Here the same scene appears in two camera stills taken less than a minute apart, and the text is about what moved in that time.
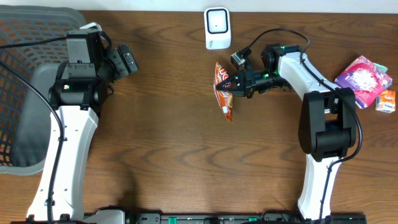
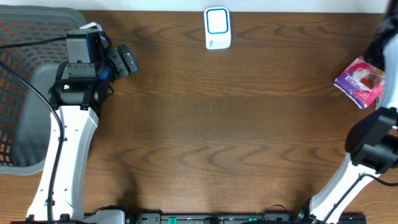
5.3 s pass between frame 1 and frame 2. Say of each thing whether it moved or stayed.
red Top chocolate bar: moved
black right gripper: moved
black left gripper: stayed
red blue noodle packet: stayed
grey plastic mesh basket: stayed
